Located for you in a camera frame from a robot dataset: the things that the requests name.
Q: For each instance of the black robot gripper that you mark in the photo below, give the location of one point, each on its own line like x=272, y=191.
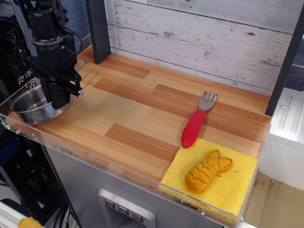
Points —
x=55, y=63

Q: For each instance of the small stainless steel pot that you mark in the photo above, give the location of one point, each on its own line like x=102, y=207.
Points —
x=30, y=104

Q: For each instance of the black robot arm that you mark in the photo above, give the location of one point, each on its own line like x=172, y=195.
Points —
x=45, y=18

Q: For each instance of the clear acrylic table guard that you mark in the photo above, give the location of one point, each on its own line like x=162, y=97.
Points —
x=132, y=114

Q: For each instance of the stainless steel cabinet with dispenser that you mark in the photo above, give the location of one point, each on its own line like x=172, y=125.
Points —
x=104, y=195

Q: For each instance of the orange plush shrimp toy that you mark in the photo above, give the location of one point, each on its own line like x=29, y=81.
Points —
x=201, y=174

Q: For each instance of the yellow cloth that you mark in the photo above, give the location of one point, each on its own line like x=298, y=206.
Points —
x=225, y=196

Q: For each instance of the white appliance at right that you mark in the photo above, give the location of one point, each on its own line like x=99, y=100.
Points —
x=282, y=156

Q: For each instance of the black equipment rack with cables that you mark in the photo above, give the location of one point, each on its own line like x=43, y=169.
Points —
x=24, y=164

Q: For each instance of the dark left support post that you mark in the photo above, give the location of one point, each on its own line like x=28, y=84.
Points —
x=98, y=29

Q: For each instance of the dark support post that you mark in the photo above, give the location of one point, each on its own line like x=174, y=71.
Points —
x=98, y=29
x=287, y=64

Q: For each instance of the red handled metal fork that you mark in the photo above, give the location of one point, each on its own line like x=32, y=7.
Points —
x=192, y=129

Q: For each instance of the dark right support post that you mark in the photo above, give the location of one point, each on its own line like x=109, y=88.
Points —
x=287, y=64

